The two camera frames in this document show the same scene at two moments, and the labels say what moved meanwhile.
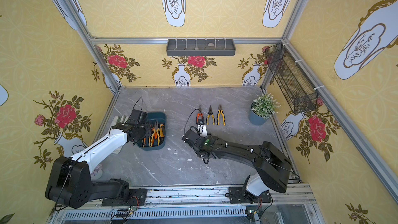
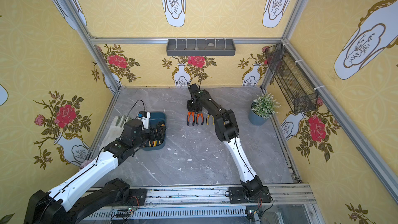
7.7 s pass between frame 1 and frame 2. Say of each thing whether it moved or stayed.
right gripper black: moved
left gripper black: moved
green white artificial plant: stayed
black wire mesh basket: stayed
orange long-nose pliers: stayed
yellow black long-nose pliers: stayed
